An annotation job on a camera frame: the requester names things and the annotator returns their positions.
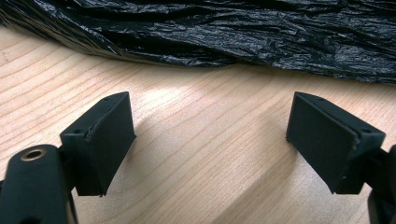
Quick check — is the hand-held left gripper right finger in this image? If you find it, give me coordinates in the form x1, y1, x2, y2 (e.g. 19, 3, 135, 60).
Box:
285, 91, 387, 195

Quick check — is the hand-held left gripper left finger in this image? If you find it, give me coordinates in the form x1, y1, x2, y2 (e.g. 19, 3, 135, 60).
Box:
59, 91, 137, 198

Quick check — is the black plastic garbage bag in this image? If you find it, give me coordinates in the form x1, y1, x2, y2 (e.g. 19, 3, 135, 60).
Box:
0, 0, 396, 85

